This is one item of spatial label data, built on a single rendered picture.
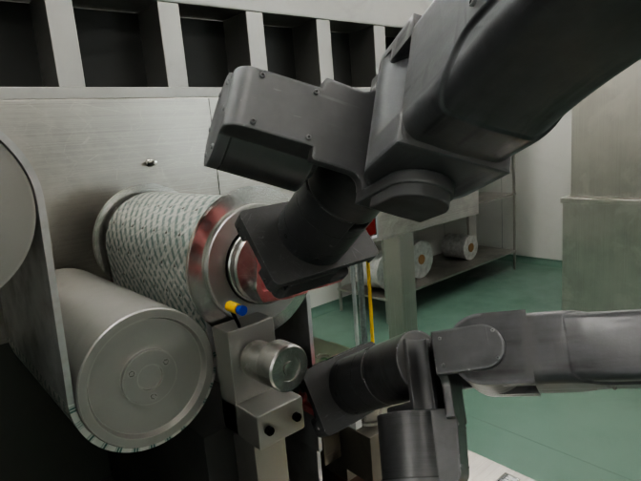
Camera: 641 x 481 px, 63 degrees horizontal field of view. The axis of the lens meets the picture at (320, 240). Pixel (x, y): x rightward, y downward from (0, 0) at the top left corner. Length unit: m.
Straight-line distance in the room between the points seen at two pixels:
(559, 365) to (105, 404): 0.36
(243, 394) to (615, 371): 0.30
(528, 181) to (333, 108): 5.13
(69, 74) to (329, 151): 0.55
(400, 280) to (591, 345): 1.03
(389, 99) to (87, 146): 0.57
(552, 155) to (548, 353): 4.88
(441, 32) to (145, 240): 0.43
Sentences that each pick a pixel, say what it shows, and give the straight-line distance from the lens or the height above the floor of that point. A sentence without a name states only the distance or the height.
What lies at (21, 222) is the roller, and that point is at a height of 1.32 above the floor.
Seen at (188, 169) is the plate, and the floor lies 1.33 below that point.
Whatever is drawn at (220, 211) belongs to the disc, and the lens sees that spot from 0.48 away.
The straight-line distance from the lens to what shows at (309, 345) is 0.58.
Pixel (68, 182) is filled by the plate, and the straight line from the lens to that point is 0.77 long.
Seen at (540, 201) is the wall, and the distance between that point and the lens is 5.38.
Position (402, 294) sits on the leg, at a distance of 1.45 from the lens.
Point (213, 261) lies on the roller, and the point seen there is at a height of 1.26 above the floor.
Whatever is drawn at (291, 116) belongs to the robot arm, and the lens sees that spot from 0.29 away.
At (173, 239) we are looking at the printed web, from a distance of 0.53.
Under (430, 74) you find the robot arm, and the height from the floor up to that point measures 1.38.
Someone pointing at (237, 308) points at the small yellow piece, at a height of 1.23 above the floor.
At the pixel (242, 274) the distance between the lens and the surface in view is 0.48.
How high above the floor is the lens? 1.36
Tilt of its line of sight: 11 degrees down
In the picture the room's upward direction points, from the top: 5 degrees counter-clockwise
